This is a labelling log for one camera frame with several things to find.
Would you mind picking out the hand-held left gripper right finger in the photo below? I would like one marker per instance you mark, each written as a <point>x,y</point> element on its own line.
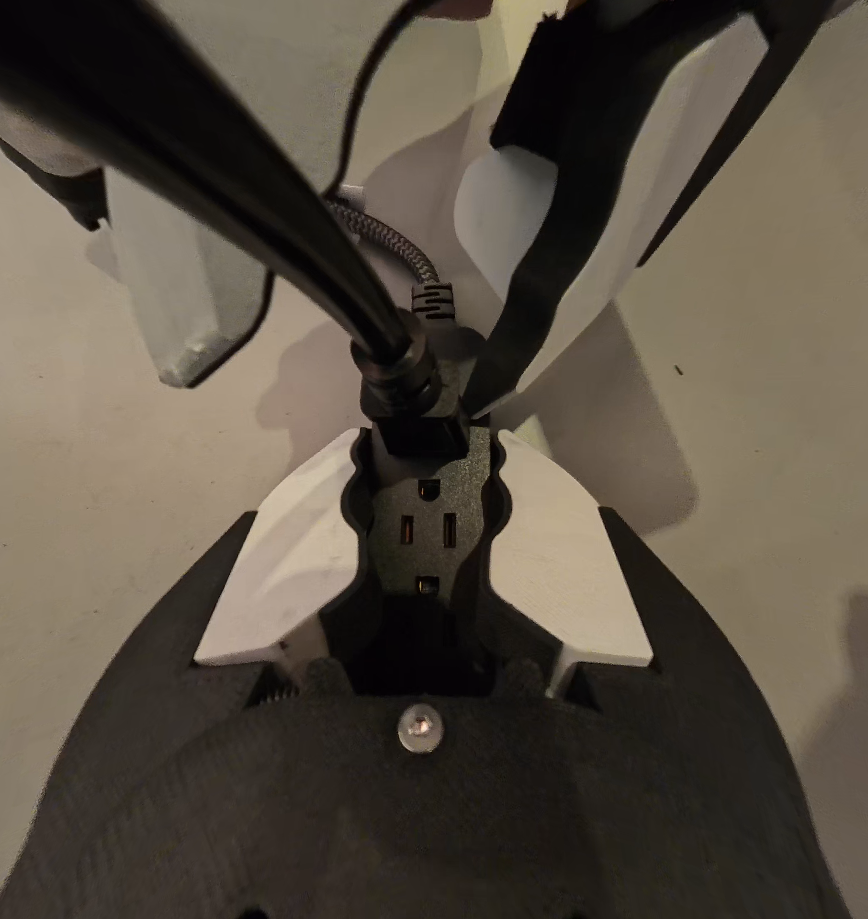
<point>570,574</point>

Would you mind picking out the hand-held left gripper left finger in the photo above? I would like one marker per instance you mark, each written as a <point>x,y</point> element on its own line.
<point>290,567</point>

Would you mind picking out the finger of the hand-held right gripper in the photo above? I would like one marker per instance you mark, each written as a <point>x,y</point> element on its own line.
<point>189,309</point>
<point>620,215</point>

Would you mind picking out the black power strip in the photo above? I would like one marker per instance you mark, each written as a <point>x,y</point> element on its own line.
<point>470,474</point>

